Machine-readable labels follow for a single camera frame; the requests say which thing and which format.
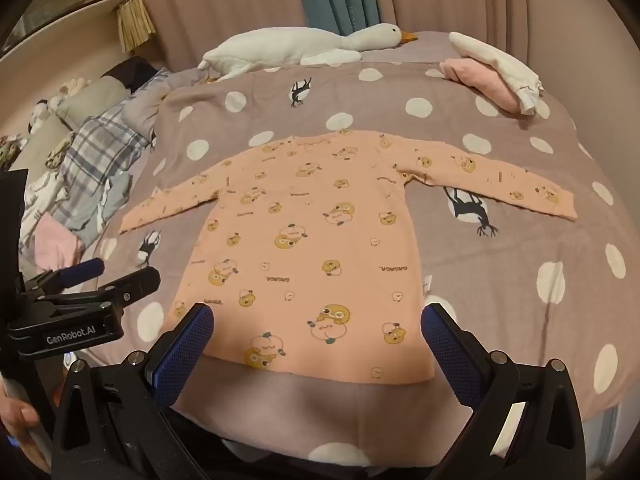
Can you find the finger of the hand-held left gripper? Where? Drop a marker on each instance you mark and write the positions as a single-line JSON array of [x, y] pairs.
[[82, 270], [132, 282]]

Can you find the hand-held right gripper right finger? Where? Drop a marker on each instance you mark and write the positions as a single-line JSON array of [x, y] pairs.
[[450, 360]]

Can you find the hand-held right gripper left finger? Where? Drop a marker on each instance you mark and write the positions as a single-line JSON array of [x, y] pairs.
[[182, 357]]

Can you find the peach cartoon print shirt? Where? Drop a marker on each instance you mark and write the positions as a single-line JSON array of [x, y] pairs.
[[310, 240]]

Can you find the person's left hand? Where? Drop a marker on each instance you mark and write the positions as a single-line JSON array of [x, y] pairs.
[[20, 417]]

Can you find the pink cloth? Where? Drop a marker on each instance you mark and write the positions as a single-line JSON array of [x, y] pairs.
[[55, 245]]

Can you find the white patterned cloth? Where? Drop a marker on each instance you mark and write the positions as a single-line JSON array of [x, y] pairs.
[[42, 200]]

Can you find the plaid cloth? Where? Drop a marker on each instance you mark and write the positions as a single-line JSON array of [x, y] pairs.
[[100, 137]]

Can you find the grey pillow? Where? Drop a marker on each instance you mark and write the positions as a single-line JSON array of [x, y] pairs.
[[95, 92]]

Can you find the dark cloth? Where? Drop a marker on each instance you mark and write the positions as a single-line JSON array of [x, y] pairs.
[[135, 70]]

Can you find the straw tassel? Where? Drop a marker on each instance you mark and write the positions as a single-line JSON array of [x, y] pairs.
[[135, 22]]

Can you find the white shelf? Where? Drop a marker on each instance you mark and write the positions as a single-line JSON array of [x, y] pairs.
[[75, 7]]

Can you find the mauve polka-dot blanket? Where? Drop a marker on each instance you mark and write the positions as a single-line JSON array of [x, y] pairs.
[[350, 100]]

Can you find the white goose plush toy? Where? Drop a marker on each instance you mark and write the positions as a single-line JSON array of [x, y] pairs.
[[280, 45]]

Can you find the pink folded garment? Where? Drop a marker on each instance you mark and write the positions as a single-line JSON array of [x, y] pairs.
[[475, 77]]

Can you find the pink curtain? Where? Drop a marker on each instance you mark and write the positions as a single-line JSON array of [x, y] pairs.
[[225, 0]]

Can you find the white folded garment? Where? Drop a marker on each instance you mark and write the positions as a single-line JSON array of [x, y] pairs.
[[495, 57]]

